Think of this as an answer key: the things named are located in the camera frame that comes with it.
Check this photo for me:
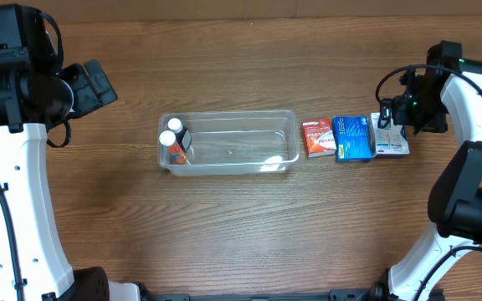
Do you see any clear plastic container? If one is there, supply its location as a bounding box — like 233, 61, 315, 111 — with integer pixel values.
157, 110, 300, 176

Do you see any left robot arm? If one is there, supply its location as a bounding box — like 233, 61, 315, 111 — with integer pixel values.
0, 3, 117, 300

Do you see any red Panadol box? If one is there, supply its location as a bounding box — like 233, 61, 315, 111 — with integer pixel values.
302, 117, 336, 158

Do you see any white plaster box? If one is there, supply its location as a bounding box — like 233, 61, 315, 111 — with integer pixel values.
369, 112, 410, 158

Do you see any blue VapoDrops box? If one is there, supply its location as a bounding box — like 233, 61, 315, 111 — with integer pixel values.
331, 115, 372, 162

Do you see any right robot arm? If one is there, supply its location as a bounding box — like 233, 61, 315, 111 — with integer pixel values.
365, 40, 482, 300

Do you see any dark brown bottle white cap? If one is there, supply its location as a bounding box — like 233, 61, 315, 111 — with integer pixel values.
167, 118, 192, 152

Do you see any orange tablet tube white cap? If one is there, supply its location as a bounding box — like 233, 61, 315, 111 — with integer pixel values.
159, 130, 188, 165

